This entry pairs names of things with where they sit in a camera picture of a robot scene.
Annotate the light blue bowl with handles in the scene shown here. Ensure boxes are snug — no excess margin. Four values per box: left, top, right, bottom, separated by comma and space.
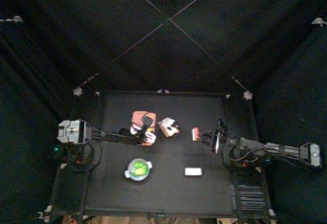
122, 157, 153, 183

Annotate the green toy corn husk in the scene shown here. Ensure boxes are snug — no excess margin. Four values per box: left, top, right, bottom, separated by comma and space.
130, 161, 149, 177

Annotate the thin diagonal brace cord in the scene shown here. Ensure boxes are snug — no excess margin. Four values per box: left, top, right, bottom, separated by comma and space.
117, 0, 249, 92
77, 0, 225, 89

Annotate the small red toy piece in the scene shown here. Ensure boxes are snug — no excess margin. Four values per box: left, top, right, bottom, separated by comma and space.
190, 126, 201, 142

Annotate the white rectangular block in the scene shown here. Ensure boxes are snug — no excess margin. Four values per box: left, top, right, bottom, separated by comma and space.
184, 167, 204, 177

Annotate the white and brown toy food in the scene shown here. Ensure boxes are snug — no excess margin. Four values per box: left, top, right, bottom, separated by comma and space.
157, 117, 181, 138

